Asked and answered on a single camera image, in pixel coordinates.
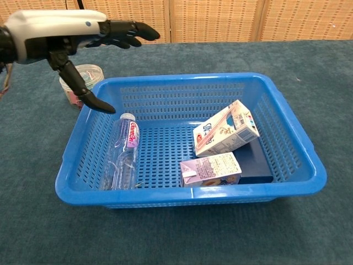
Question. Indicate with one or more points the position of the blue plastic basket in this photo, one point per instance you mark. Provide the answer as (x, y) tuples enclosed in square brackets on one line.
[(193, 194)]

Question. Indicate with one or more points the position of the clear water bottle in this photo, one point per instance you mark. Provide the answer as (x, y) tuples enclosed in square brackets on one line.
[(125, 154)]

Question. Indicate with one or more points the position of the dark blue long box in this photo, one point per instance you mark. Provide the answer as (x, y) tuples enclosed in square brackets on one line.
[(255, 165)]

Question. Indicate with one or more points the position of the teal table mat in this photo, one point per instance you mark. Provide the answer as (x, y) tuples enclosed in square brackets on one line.
[(176, 237)]

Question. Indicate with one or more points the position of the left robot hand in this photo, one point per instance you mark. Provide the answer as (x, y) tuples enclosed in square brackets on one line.
[(55, 27)]

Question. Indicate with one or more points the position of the small purple snack packet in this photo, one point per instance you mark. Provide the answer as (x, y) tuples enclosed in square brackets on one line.
[(212, 168)]

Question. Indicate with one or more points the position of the bamboo folding screen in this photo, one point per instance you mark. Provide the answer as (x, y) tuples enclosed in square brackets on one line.
[(215, 19)]

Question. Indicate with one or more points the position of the black tripod pole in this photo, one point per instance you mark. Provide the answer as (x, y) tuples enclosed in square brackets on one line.
[(80, 3)]

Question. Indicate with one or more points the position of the white red carton box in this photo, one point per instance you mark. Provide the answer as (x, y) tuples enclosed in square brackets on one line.
[(223, 132)]

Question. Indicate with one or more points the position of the round clear container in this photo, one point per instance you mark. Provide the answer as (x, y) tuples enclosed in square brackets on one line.
[(92, 73)]

